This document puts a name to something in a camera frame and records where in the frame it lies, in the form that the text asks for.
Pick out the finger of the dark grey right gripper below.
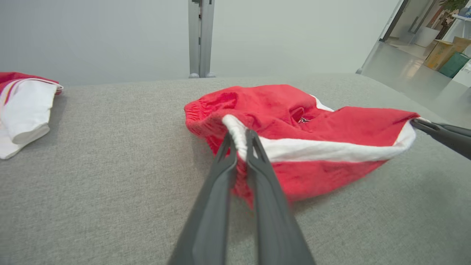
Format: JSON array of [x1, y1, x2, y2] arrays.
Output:
[[414, 127, 471, 160], [410, 119, 471, 142]]

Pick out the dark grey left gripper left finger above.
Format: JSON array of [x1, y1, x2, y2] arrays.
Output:
[[167, 132, 238, 265]]

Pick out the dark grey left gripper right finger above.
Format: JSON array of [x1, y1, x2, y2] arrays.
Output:
[[245, 130, 317, 265]]

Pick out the red shorts with white stripe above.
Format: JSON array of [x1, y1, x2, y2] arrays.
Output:
[[184, 84, 430, 209]]

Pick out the red white number jersey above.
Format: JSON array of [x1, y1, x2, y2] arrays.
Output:
[[0, 72, 64, 160]]

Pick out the green bin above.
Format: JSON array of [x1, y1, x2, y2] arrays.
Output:
[[439, 52, 471, 78]]

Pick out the yellow cardboard box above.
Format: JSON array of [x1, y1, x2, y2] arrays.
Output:
[[423, 39, 455, 71]]

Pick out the brown cardboard box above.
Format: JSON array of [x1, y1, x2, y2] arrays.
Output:
[[453, 36, 471, 54]]

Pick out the white planter box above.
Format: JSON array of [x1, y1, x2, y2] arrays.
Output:
[[414, 26, 440, 48]]

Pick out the green potted plant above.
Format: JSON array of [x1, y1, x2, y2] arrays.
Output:
[[439, 0, 471, 12]]

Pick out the grey glass door frame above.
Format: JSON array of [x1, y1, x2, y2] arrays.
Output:
[[355, 0, 410, 74]]

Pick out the grey metal partition post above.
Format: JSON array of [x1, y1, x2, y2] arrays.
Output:
[[188, 0, 217, 79]]

